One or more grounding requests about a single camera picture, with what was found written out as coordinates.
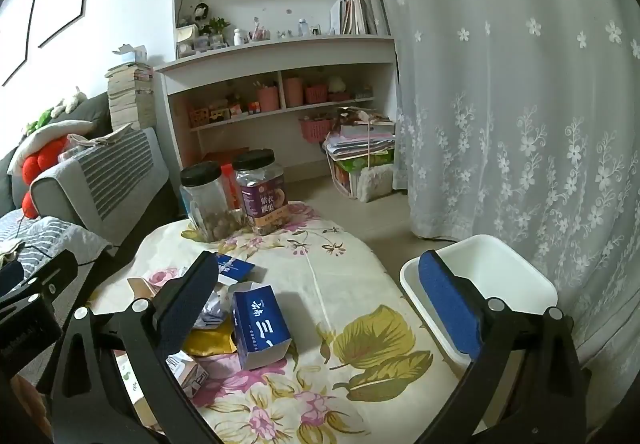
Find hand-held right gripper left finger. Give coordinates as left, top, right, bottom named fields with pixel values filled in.
left=50, top=250, right=221, bottom=444

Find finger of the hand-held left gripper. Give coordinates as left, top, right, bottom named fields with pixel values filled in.
left=19, top=250, right=81, bottom=299
left=0, top=263, right=25, bottom=297

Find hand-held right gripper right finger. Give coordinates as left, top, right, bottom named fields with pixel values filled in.
left=418, top=250, right=601, bottom=444

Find white plastic bin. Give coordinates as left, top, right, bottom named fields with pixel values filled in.
left=400, top=234, right=558, bottom=370

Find blue and white carton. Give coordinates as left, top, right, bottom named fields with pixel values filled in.
left=229, top=283, right=292, bottom=371

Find crumpled white paper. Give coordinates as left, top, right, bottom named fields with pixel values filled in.
left=192, top=286, right=236, bottom=330

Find grey patterned blanket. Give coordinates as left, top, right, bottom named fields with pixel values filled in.
left=0, top=214, right=113, bottom=270

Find flat blue cardboard box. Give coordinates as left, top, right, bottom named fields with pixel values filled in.
left=212, top=254, right=256, bottom=287

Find small printed carton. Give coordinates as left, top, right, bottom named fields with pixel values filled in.
left=167, top=354, right=208, bottom=397

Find clear jar with black lid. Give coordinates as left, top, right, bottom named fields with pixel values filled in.
left=180, top=161, right=242, bottom=242

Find red plush toy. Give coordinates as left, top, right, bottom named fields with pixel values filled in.
left=20, top=136, right=71, bottom=220

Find striped sofa cover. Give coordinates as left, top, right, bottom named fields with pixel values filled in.
left=30, top=126, right=171, bottom=225

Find floral tablecloth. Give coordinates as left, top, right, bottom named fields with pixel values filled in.
left=87, top=201, right=481, bottom=444

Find purple label jar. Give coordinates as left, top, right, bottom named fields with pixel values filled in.
left=232, top=149, right=291, bottom=237

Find white pillow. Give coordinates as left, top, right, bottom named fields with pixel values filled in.
left=7, top=120, right=96, bottom=175

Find green plush toy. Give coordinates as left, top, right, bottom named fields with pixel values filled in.
left=25, top=109, right=54, bottom=135

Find box of papers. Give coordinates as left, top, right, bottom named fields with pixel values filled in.
left=325, top=149, right=396, bottom=203

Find grey sofa cushion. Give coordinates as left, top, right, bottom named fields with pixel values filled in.
left=0, top=91, right=183, bottom=255

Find tied bundle of papers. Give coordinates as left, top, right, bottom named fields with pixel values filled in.
left=322, top=106, right=397, bottom=160

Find stack of worn books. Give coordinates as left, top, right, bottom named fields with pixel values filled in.
left=105, top=64, right=156, bottom=132

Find pink hanging basket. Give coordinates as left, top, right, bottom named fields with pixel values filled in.
left=299, top=118, right=334, bottom=144

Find pink cup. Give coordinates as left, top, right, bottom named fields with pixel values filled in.
left=285, top=76, right=304, bottom=108
left=256, top=84, right=280, bottom=113

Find tissue box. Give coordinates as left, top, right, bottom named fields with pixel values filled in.
left=112, top=44, right=149, bottom=66

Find white flowered curtain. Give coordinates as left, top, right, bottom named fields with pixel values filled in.
left=337, top=0, right=640, bottom=375

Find white bookshelf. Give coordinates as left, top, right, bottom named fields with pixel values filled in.
left=152, top=0, right=401, bottom=175

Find small potted plant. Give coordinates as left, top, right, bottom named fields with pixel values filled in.
left=200, top=16, right=231, bottom=48

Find upright books beside curtain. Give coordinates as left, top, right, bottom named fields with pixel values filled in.
left=330, top=0, right=379, bottom=36

